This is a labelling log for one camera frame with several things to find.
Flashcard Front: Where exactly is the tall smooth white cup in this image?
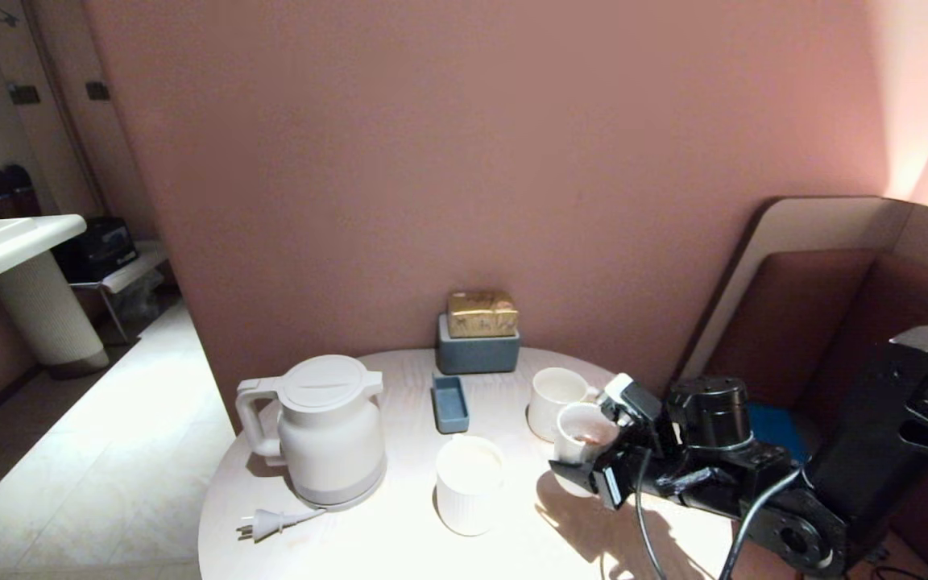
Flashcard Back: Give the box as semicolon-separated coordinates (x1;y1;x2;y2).
553;402;622;497

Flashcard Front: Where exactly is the white electric kettle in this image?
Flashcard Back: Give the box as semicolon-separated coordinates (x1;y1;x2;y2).
235;355;388;502

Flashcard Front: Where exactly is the wide ribbed white cup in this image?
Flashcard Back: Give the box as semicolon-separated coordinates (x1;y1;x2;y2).
435;436;507;537

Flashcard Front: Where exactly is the blue fabric bag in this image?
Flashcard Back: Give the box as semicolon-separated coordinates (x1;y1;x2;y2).
746;401;813;470

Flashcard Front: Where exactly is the small blue rectangular tray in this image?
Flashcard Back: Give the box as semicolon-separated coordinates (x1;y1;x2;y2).
432;375;470;435

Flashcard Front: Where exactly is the blue-grey tissue box holder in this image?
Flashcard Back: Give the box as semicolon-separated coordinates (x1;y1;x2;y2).
437;314;521;376

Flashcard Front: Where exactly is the gold tissue pack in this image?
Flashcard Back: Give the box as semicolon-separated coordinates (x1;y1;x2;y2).
446;291;519;340

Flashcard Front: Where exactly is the grey round kettle base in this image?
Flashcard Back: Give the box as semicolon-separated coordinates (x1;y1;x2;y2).
291;461;388;513

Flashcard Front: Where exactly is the beige bench side panel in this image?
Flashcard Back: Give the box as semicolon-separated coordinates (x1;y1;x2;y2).
677;196;928;387

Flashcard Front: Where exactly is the wooden side shelf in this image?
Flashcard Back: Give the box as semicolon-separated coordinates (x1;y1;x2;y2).
69;240;171;346

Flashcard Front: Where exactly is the black box appliance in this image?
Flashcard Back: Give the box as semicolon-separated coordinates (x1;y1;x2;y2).
57;217;139;283

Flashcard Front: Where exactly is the black wrist camera white mount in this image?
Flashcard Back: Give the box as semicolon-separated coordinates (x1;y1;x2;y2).
597;372;663;429

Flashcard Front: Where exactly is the white ribbed mug with handle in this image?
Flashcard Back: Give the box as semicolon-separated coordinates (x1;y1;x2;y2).
527;368;600;442

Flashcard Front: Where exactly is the white power plug with cord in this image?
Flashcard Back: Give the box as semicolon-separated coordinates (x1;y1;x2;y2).
238;506;328;542

